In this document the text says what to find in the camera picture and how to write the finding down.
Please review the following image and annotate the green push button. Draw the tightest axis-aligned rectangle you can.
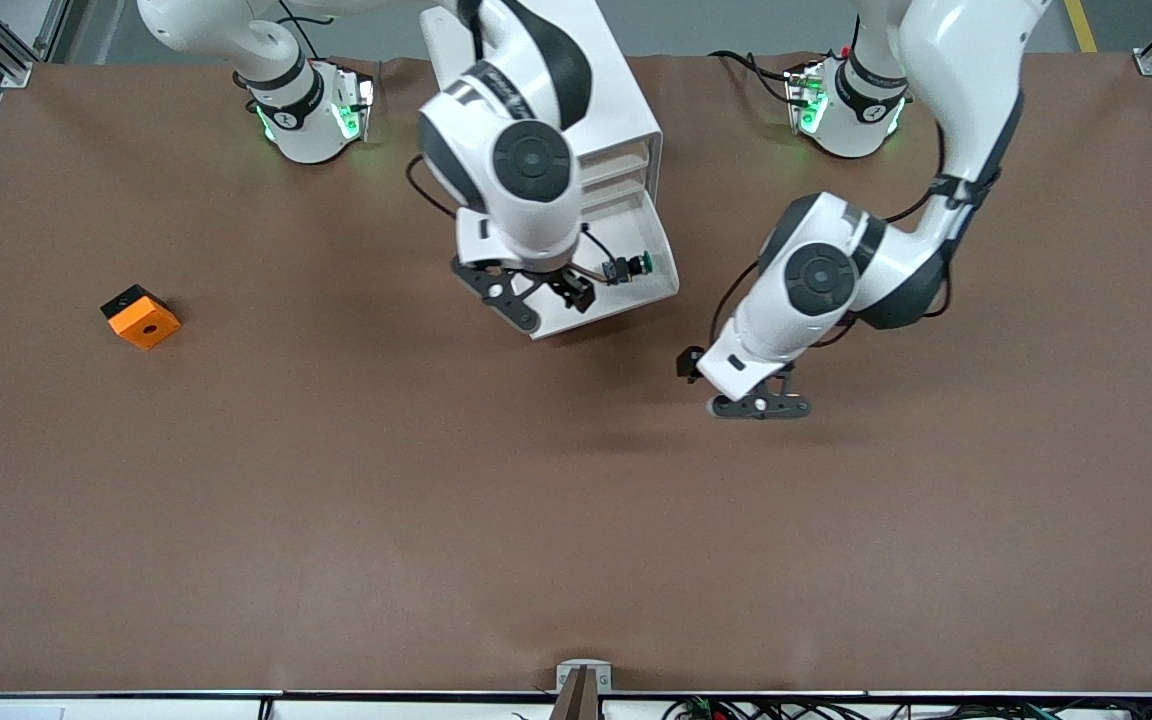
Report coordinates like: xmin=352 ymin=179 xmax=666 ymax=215
xmin=604 ymin=252 xmax=655 ymax=287

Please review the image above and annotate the white lowest cabinet drawer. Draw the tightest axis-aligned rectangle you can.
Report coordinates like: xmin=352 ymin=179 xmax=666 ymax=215
xmin=526 ymin=188 xmax=681 ymax=341

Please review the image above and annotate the brown table mat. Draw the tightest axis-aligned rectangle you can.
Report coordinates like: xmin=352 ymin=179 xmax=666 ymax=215
xmin=0 ymin=52 xmax=1152 ymax=696

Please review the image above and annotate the orange block with black cap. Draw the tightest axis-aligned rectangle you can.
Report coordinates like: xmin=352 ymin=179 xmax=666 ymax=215
xmin=101 ymin=284 xmax=182 ymax=351

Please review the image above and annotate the yellow floor tape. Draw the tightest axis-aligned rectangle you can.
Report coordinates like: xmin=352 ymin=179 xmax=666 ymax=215
xmin=1064 ymin=0 xmax=1099 ymax=53

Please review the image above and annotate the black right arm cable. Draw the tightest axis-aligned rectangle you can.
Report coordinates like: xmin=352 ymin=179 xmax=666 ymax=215
xmin=404 ymin=155 xmax=629 ymax=279

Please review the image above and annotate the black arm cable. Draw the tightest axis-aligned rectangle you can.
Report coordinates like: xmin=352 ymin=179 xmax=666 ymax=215
xmin=404 ymin=155 xmax=629 ymax=279
xmin=708 ymin=120 xmax=949 ymax=349

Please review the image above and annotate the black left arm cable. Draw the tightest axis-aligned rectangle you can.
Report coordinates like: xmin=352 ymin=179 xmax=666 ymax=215
xmin=708 ymin=120 xmax=949 ymax=349

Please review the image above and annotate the black cable on table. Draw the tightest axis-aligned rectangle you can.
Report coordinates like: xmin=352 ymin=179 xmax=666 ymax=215
xmin=711 ymin=50 xmax=799 ymax=106

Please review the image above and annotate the grey metal bracket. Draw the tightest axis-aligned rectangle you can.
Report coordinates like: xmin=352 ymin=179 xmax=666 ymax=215
xmin=556 ymin=659 xmax=613 ymax=693

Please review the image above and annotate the cable bundle below table edge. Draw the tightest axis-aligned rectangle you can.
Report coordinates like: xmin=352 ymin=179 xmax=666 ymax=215
xmin=661 ymin=697 xmax=1152 ymax=720

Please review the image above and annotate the brown post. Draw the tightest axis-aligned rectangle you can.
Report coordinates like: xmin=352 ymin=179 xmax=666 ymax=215
xmin=550 ymin=667 xmax=600 ymax=720

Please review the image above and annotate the silver table edge rail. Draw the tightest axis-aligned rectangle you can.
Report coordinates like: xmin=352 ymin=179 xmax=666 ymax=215
xmin=0 ymin=688 xmax=1152 ymax=701

